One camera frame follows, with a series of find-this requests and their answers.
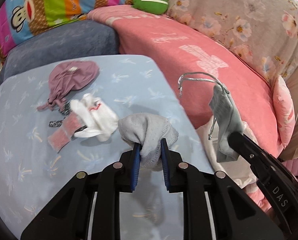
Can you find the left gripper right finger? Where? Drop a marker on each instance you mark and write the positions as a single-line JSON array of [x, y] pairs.
[[214, 207]]

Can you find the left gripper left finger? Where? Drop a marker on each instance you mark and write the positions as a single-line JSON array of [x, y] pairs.
[[89, 204]]

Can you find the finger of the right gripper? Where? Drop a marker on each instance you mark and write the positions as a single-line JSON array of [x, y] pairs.
[[277, 183]]

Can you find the pink pad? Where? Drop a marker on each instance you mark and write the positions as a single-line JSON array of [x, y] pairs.
[[64, 133]]

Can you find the grey drawstring bag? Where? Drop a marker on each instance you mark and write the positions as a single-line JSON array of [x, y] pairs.
[[224, 110]]

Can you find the white cloth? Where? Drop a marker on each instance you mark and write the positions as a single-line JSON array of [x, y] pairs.
[[100, 120]]

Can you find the leopard print hair band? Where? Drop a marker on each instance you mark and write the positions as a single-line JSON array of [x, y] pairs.
[[65, 113]]

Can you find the grey sock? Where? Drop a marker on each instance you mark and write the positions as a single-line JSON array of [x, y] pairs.
[[148, 130]]

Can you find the mauve drawstring pouch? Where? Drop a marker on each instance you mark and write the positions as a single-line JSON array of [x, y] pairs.
[[66, 77]]

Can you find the white lined trash bin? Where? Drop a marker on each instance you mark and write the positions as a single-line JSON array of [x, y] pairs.
[[234, 165]]

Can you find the small pink cartoon pillow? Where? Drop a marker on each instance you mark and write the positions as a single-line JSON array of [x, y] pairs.
[[284, 108]]

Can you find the pink towel blanket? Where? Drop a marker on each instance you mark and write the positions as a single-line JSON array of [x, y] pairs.
[[186, 57]]

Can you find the blue grey velvet cushion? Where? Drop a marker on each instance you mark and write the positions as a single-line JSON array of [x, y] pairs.
[[69, 41]]

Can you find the grey floral quilt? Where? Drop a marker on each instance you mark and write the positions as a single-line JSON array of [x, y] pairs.
[[263, 33]]

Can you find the colourful monkey striped quilt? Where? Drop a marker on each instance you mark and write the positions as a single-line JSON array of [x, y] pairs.
[[51, 7]]

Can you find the green checkmark plush cushion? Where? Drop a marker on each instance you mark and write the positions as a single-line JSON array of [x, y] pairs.
[[157, 7]]

